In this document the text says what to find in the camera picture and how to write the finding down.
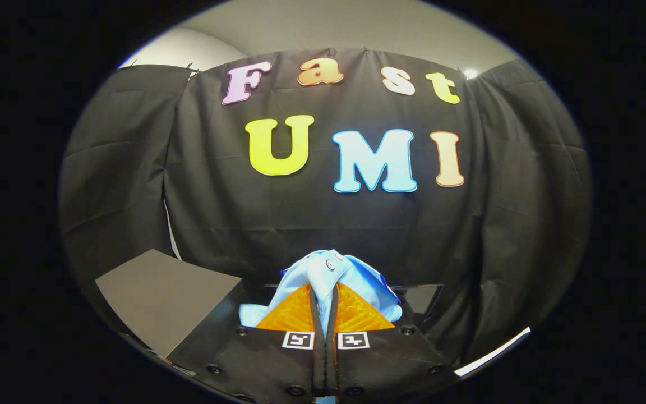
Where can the small ceiling light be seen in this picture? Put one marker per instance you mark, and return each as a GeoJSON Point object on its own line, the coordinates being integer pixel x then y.
{"type": "Point", "coordinates": [470, 73]}

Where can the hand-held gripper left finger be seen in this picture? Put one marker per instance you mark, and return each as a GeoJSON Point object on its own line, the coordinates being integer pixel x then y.
{"type": "Point", "coordinates": [261, 359]}

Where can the light blue polo shirt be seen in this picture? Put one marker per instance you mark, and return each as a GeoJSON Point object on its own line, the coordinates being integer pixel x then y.
{"type": "Point", "coordinates": [312, 269]}

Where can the dark cabinet with beige door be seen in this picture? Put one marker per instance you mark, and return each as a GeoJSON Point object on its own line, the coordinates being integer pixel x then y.
{"type": "Point", "coordinates": [160, 297]}

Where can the black backdrop cloth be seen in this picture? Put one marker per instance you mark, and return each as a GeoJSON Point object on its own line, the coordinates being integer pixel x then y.
{"type": "Point", "coordinates": [300, 224]}

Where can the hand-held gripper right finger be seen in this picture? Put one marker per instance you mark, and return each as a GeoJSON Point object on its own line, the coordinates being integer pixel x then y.
{"type": "Point", "coordinates": [390, 359]}

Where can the white flat board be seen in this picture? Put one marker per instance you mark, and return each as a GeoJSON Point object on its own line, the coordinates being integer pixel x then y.
{"type": "Point", "coordinates": [491, 353]}

